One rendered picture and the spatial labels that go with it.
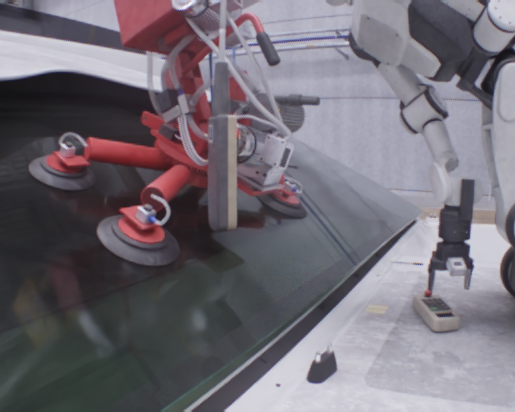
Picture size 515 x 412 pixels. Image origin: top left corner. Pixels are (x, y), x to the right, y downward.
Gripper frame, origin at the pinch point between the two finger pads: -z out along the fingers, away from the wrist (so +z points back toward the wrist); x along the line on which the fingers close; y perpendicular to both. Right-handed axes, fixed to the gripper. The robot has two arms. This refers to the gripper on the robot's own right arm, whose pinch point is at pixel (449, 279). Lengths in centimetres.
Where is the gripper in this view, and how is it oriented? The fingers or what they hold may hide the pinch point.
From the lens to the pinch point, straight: 116.2
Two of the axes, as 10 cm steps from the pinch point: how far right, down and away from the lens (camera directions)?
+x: 10.0, 0.1, -0.4
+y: 0.4, -1.4, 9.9
